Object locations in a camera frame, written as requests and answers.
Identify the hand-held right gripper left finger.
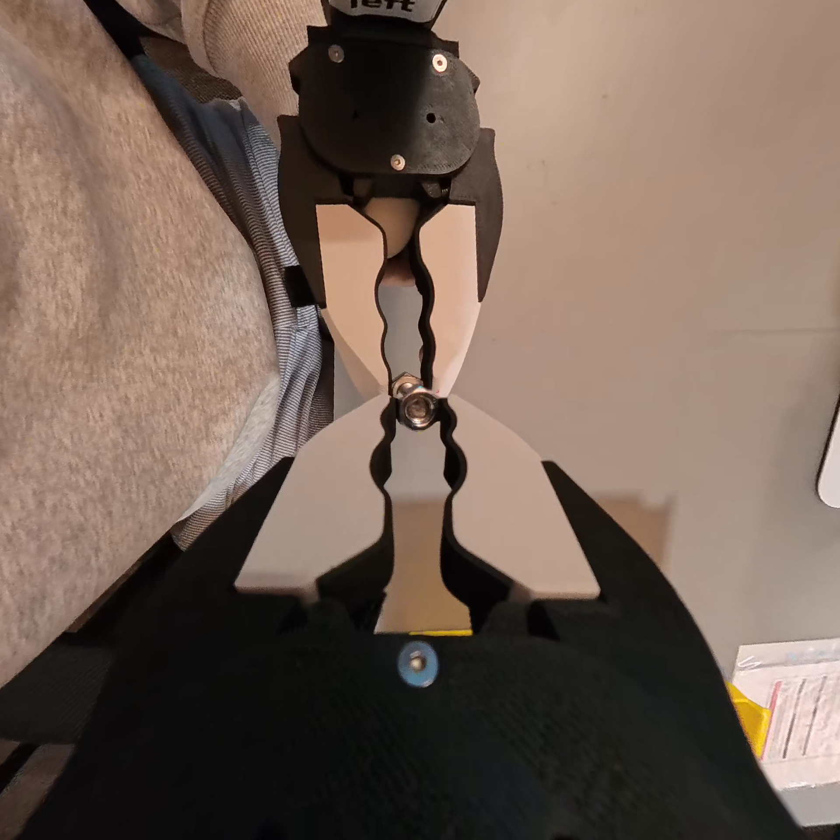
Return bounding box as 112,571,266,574
234,397,398,631

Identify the printed paper sheet in sleeve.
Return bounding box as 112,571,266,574
728,640,840,791

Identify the person's blue striped shirt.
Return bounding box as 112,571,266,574
131,56,336,549

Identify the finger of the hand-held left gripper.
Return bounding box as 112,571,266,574
315,200,398,398
408,202,485,398

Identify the grey desk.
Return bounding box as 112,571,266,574
322,0,840,828

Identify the yellow plastic bin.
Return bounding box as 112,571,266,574
410,629,775,761

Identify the steel hex bolt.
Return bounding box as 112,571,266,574
394,390,439,433

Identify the white monitor base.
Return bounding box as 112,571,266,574
815,394,840,509

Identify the person's left forearm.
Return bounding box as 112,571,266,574
118,0,336,126

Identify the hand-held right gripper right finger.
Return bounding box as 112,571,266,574
438,395,601,631

